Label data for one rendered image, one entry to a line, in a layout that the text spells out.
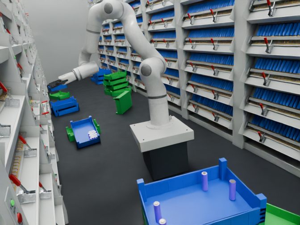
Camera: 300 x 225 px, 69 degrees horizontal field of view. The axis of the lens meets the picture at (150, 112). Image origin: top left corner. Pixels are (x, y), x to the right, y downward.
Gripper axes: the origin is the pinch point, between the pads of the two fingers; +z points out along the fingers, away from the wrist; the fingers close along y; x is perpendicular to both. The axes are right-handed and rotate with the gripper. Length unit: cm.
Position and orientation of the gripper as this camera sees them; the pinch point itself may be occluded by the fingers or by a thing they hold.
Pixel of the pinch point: (52, 85)
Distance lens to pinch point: 157.8
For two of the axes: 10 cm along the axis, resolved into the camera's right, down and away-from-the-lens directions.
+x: 3.0, 8.5, 4.4
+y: 4.5, 2.8, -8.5
